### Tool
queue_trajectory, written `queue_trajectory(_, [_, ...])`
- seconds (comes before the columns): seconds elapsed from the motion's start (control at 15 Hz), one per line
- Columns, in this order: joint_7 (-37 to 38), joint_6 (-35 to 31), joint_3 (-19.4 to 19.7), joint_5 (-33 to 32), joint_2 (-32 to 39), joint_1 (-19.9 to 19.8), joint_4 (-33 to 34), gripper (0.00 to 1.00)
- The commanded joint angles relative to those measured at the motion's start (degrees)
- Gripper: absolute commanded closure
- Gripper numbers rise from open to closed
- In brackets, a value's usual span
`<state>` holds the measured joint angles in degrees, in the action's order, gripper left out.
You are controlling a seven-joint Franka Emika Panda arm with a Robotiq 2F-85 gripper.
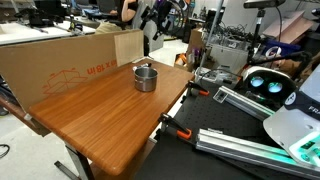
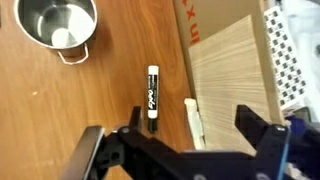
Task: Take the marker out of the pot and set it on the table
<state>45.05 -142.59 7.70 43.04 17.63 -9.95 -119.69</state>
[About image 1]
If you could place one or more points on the grey metal table leg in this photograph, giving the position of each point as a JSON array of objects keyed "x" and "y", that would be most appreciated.
[{"x": 80, "y": 163}]

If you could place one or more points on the black orange bar clamp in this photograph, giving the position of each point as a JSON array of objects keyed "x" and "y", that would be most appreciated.
[
  {"x": 196, "y": 88},
  {"x": 173, "y": 126}
]

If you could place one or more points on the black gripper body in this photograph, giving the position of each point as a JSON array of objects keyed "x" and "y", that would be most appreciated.
[{"x": 163, "y": 13}]

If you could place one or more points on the blue plastic bin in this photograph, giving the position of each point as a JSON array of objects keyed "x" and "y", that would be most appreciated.
[{"x": 290, "y": 46}]

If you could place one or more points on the large brown cardboard sheet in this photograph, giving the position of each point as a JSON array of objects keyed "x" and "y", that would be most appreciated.
[{"x": 40, "y": 63}]

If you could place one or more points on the orange and white box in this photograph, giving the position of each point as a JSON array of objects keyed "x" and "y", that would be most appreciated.
[{"x": 181, "y": 61}]

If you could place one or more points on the aluminium extrusion rail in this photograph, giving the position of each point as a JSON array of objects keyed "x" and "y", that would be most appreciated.
[
  {"x": 240, "y": 146},
  {"x": 246, "y": 105}
]

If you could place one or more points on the black camera on stand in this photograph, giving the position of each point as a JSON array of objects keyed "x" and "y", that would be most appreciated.
[{"x": 258, "y": 20}]

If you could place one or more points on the slanted grey metal pole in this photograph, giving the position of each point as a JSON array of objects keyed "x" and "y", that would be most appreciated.
[{"x": 211, "y": 33}]

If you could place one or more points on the person in black shirt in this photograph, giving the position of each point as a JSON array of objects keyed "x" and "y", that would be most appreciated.
[{"x": 126, "y": 13}]

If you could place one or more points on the open brown cardboard box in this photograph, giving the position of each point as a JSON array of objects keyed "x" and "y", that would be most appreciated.
[{"x": 196, "y": 40}]

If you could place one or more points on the low brown wooden table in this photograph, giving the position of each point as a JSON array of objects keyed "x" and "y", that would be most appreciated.
[{"x": 20, "y": 116}]

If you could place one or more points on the white background work table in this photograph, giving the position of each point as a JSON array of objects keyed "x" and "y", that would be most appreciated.
[{"x": 23, "y": 33}]

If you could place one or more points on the white equipment box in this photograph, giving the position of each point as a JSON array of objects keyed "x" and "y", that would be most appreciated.
[{"x": 228, "y": 56}]

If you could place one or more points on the black perforated base board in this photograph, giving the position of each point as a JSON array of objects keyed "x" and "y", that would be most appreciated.
[{"x": 216, "y": 116}]

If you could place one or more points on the flat pinkish cardboard box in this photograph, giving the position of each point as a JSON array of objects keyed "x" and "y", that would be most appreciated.
[{"x": 288, "y": 23}]

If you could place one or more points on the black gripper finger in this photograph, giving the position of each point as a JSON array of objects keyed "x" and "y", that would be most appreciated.
[
  {"x": 145, "y": 18},
  {"x": 157, "y": 33}
]

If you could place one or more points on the small steel pot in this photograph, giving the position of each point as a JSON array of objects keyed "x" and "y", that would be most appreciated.
[{"x": 145, "y": 83}]

